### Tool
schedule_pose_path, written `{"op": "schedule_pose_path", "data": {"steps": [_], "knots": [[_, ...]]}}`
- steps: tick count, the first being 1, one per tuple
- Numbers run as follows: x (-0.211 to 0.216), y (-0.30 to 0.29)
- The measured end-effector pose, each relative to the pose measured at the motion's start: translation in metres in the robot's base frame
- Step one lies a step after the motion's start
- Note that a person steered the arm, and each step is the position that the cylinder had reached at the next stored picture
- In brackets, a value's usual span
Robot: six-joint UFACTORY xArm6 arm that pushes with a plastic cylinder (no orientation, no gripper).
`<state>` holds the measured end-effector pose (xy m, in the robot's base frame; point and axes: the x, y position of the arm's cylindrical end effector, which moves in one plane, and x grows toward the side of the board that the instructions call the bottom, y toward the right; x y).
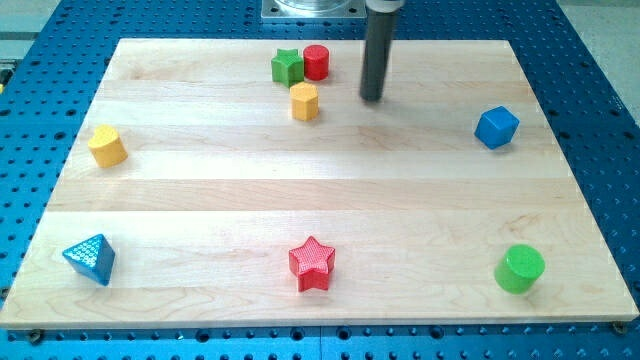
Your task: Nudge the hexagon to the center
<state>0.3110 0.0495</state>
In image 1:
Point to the yellow hexagon block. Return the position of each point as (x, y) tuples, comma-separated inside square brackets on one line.
[(304, 101)]

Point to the red star block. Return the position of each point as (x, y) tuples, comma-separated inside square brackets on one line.
[(312, 264)]

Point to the wooden board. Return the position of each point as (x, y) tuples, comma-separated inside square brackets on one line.
[(221, 182)]

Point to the green star block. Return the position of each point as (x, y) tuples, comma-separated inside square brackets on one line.
[(287, 67)]

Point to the red cylinder block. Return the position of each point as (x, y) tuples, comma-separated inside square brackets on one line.
[(316, 62)]

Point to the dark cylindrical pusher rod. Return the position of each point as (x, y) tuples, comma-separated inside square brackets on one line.
[(381, 22)]

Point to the blue cube block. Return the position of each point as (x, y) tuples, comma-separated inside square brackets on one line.
[(496, 127)]

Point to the yellow heart block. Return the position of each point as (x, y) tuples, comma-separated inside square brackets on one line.
[(107, 147)]

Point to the green cylinder block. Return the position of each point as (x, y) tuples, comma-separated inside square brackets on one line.
[(519, 268)]

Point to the blue triangle block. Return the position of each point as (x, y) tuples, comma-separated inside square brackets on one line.
[(93, 258)]

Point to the blue perforated metal table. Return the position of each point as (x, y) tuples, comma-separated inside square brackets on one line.
[(51, 91)]

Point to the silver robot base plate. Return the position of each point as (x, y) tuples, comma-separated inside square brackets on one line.
[(312, 9)]

